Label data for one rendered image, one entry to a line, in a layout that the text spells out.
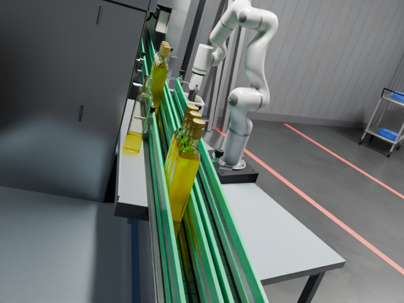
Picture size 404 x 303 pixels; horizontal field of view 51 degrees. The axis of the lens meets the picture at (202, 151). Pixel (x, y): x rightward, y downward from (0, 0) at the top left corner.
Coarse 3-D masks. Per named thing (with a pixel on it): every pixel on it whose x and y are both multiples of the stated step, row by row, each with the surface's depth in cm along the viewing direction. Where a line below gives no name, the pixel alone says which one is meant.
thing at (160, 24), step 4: (160, 8) 316; (160, 12) 307; (164, 12) 307; (168, 12) 309; (160, 16) 308; (164, 16) 308; (168, 16) 309; (156, 20) 319; (160, 20) 309; (164, 20) 309; (156, 24) 313; (160, 24) 310; (164, 24) 310; (156, 28) 311; (160, 28) 311; (164, 28) 312; (164, 32) 313
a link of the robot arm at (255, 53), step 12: (264, 12) 204; (264, 24) 204; (276, 24) 209; (264, 36) 208; (252, 48) 206; (264, 48) 207; (252, 60) 207; (264, 60) 210; (252, 72) 209; (252, 84) 217; (264, 84) 213; (264, 96) 214; (264, 108) 217
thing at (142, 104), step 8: (144, 80) 139; (152, 80) 139; (144, 88) 140; (136, 96) 140; (144, 96) 139; (152, 96) 142; (136, 104) 140; (144, 104) 140; (136, 112) 141; (144, 112) 141; (136, 120) 142; (144, 120) 142; (128, 128) 144; (136, 128) 143; (144, 128) 143; (128, 136) 144; (136, 136) 144; (128, 144) 145; (136, 144) 145; (136, 152) 146
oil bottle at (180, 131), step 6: (186, 108) 116; (192, 108) 115; (198, 108) 117; (186, 114) 116; (186, 120) 116; (174, 132) 120; (180, 132) 117; (174, 138) 118; (168, 150) 123; (168, 156) 121; (168, 162) 120
